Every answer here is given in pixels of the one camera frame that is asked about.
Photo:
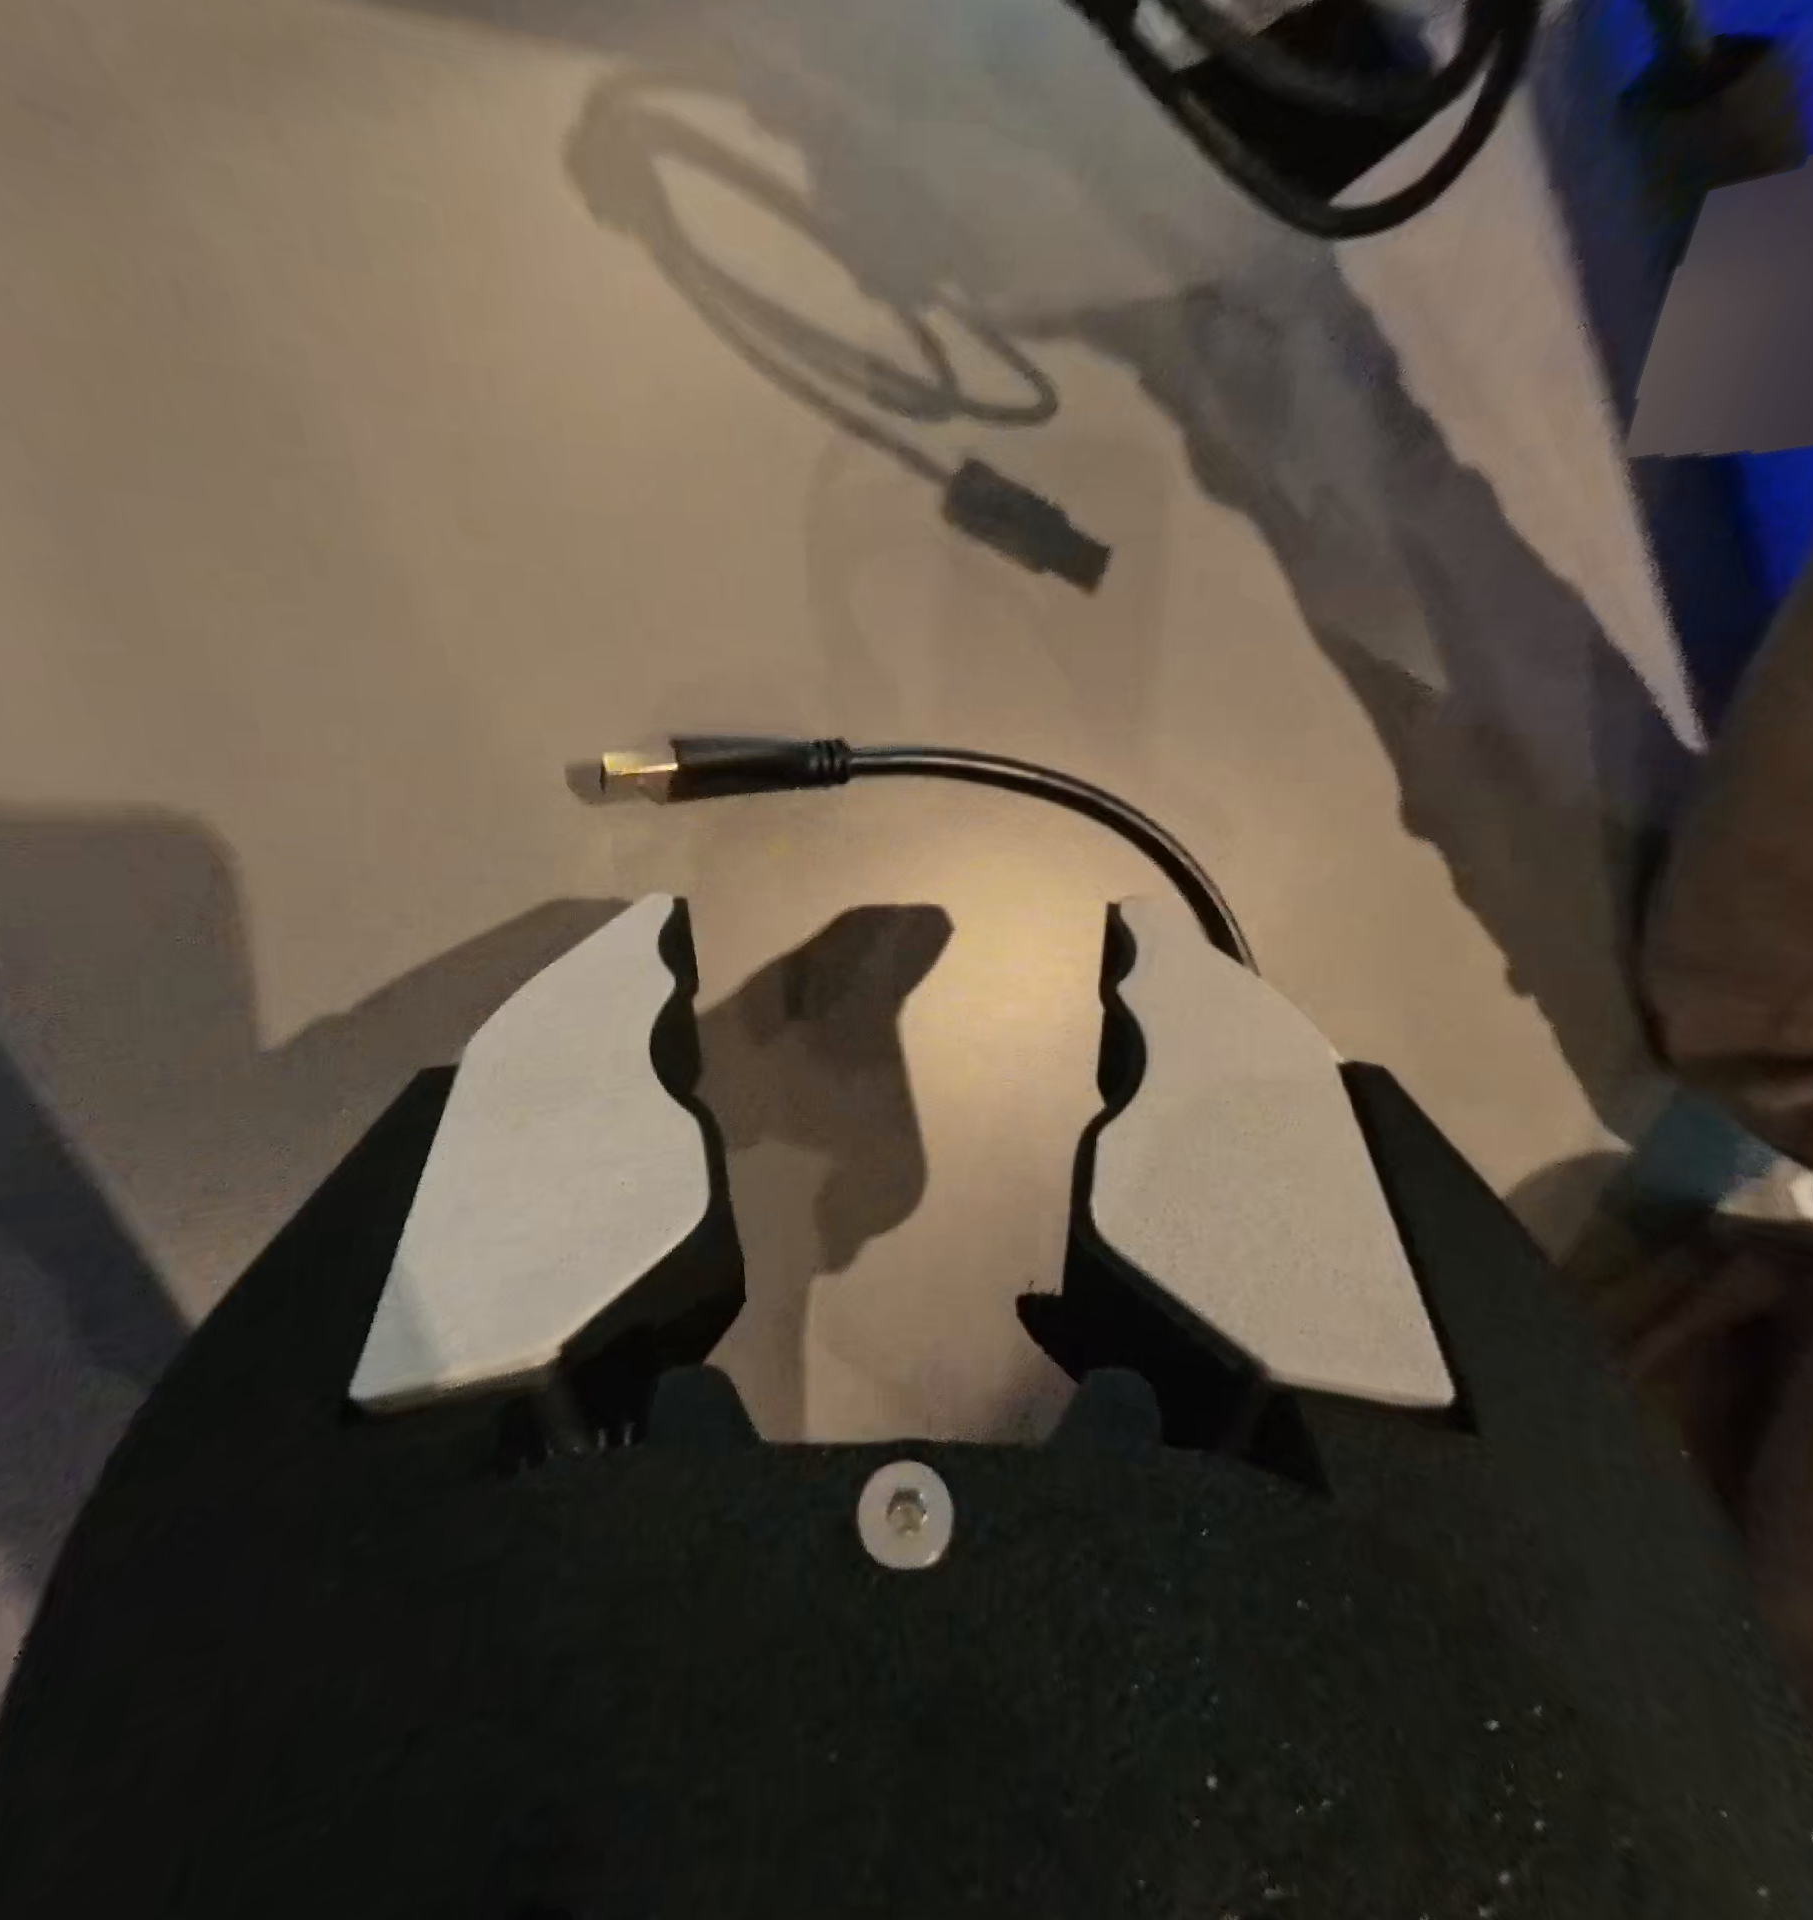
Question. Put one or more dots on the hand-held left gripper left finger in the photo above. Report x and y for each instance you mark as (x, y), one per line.
(546, 1199)

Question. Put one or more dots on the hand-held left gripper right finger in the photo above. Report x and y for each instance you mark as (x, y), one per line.
(1251, 1199)

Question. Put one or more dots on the blue plastic bin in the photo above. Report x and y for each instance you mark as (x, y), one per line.
(1806, 76)

